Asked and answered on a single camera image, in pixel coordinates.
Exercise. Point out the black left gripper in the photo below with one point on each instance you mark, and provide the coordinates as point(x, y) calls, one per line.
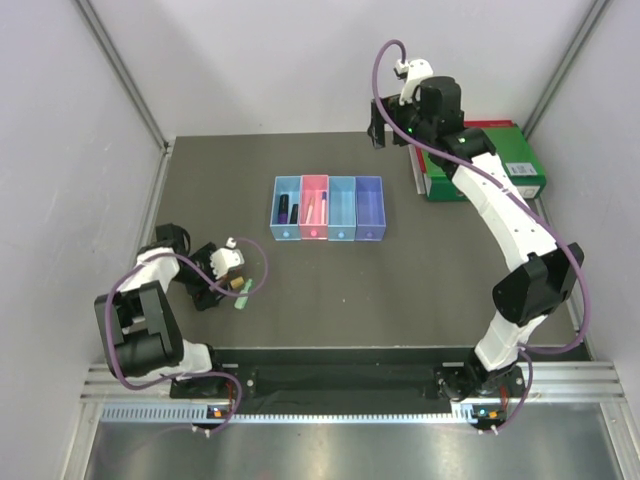
point(203, 297)

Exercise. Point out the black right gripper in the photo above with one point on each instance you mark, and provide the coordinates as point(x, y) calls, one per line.
point(376, 129)

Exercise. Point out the small yellow block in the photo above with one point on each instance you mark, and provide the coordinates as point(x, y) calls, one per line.
point(237, 283)

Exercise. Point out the sky blue drawer box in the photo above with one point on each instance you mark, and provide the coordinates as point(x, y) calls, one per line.
point(342, 219)

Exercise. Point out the purple drawer box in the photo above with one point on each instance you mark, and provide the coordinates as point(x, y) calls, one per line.
point(370, 209)

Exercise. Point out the white blue marker pen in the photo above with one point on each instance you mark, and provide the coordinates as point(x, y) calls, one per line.
point(323, 211)

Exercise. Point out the pink drawer box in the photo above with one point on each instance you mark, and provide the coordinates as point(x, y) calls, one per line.
point(313, 186)

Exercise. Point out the white orange pen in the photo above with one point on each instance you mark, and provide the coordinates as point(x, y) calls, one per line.
point(310, 209)

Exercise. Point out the light blue drawer box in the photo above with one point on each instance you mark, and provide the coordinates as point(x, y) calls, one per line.
point(290, 185)

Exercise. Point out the purple cap black highlighter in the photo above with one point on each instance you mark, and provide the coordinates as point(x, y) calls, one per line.
point(283, 209)

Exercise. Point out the blue cap black highlighter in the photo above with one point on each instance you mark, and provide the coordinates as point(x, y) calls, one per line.
point(293, 219)

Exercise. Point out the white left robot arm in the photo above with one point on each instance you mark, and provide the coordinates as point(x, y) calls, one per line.
point(138, 328)

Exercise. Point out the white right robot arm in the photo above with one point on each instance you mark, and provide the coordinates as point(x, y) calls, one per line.
point(541, 270)

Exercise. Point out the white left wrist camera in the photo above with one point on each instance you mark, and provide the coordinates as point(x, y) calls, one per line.
point(226, 259)

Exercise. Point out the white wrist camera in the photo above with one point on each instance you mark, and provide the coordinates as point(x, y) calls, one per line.
point(226, 259)
point(412, 72)

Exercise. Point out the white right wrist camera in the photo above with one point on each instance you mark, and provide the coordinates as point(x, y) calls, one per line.
point(412, 72)

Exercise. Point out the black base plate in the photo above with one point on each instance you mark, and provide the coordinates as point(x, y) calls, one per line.
point(428, 381)

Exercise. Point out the aluminium frame post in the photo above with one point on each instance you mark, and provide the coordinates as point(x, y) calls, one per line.
point(108, 48)
point(586, 27)

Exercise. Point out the left aluminium frame post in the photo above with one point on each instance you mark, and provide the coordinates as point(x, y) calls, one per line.
point(108, 48)

